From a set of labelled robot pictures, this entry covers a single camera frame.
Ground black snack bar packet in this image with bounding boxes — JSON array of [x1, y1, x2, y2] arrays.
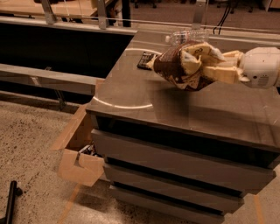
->
[[137, 52, 157, 70]]

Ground open cardboard box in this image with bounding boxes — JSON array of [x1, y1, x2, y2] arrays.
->
[[50, 104, 104, 186]]

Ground grey drawer cabinet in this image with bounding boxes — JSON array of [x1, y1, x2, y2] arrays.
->
[[87, 31, 280, 224]]

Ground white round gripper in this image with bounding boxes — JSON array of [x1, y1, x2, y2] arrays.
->
[[203, 47, 280, 88]]

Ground black hanging cables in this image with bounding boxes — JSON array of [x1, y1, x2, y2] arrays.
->
[[212, 0, 235, 36]]

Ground grey metal shelf rail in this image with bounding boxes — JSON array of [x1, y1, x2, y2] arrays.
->
[[0, 64, 104, 95]]

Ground clear plastic water bottle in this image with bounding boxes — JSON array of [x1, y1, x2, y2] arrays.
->
[[165, 30, 208, 46]]

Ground brown chip bag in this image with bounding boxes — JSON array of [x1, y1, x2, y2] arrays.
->
[[146, 41, 225, 91]]

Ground black metal leg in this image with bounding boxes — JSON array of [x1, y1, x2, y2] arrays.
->
[[0, 180, 23, 224]]

